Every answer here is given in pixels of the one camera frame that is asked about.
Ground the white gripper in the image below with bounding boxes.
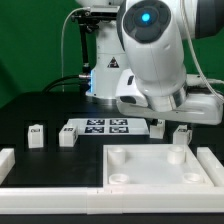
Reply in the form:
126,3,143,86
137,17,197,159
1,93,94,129
116,69,223,125

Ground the white square table top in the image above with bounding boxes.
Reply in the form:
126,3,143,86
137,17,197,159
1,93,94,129
103,144,214,187

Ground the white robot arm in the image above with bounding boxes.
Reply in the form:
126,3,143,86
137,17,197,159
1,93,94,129
76,0,224,125

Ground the white tag sheet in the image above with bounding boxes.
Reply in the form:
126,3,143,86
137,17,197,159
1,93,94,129
67,118,149,135

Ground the white obstacle fence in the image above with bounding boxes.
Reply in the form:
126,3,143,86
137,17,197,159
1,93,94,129
0,147,224,214

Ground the black camera stand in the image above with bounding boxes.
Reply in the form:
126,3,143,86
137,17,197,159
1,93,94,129
71,9,99,73

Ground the black cable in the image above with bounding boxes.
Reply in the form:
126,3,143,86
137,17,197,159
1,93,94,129
41,75,92,93

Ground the white cable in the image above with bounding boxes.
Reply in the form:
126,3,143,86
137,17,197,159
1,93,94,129
60,7,88,93

